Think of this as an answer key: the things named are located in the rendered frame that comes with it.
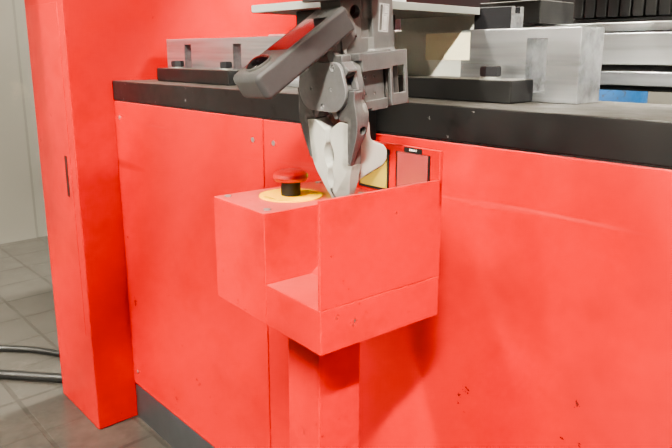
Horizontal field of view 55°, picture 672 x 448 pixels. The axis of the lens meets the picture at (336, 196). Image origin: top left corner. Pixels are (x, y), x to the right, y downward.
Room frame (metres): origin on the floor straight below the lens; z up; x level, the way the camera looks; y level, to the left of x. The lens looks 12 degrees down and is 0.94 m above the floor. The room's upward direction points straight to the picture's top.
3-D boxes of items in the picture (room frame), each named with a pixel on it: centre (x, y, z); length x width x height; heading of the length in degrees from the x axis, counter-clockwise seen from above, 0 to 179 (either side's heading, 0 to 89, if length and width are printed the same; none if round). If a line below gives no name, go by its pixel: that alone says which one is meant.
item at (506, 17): (0.99, -0.18, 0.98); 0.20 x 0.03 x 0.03; 42
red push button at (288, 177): (0.72, 0.05, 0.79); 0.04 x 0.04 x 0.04
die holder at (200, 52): (1.43, 0.22, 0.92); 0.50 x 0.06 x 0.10; 42
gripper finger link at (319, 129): (0.66, -0.01, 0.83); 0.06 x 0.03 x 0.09; 129
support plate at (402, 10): (0.92, -0.04, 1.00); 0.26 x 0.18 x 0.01; 132
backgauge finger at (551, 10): (1.12, -0.28, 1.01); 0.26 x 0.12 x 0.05; 132
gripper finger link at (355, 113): (0.61, -0.01, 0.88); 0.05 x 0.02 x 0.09; 39
